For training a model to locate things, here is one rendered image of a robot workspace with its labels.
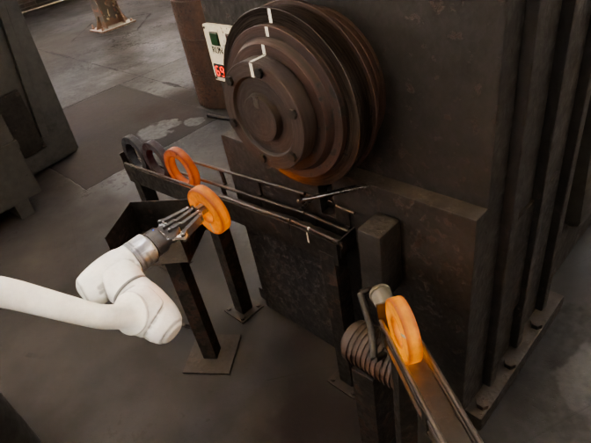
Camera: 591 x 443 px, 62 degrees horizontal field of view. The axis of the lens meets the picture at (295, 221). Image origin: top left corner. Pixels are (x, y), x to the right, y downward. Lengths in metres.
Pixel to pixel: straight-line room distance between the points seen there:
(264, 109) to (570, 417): 1.42
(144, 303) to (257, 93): 0.56
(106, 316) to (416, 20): 0.92
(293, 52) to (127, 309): 0.69
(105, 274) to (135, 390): 0.97
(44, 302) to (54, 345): 1.45
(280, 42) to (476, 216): 0.61
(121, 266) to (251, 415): 0.88
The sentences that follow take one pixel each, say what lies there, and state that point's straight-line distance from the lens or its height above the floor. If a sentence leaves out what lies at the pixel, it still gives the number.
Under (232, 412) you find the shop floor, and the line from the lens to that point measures 1.99.
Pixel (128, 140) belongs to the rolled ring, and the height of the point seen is 0.74.
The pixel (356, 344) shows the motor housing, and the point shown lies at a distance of 1.42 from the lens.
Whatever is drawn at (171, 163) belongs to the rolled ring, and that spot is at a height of 0.71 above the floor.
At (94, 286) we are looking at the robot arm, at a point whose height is 0.85.
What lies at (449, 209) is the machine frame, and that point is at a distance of 1.26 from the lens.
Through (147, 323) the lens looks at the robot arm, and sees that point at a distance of 1.23.
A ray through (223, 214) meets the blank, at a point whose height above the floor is 0.84.
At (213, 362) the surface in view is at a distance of 2.14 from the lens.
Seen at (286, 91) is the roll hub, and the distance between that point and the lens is 1.14.
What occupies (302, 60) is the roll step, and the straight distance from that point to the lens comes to 1.16.
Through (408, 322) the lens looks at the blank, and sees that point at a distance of 1.12.
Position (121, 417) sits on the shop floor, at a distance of 2.15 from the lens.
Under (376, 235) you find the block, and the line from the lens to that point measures 1.30.
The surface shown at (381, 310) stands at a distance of 1.25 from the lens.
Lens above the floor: 1.62
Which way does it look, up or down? 36 degrees down
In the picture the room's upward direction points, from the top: 11 degrees counter-clockwise
